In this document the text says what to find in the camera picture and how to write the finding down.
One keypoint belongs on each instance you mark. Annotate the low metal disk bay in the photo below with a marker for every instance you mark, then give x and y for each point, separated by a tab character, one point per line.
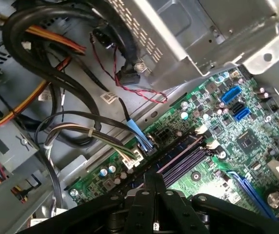
178	36

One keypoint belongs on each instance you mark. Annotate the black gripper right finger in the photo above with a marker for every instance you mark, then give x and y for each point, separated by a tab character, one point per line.
178	212

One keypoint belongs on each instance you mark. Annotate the tall metal drive bay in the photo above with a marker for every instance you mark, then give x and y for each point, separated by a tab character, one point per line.
10	143

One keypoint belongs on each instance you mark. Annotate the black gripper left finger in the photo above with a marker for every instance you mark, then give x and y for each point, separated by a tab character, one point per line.
140	212

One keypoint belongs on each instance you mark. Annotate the black RAM slot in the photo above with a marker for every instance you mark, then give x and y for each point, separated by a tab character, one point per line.
190	168
183	159
187	163

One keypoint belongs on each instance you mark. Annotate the blue expansion slot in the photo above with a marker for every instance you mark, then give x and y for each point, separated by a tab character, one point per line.
251	192

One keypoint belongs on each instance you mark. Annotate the green motherboard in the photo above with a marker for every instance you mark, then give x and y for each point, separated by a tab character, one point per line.
227	126

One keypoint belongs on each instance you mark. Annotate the black PC case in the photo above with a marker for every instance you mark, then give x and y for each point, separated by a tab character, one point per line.
154	102

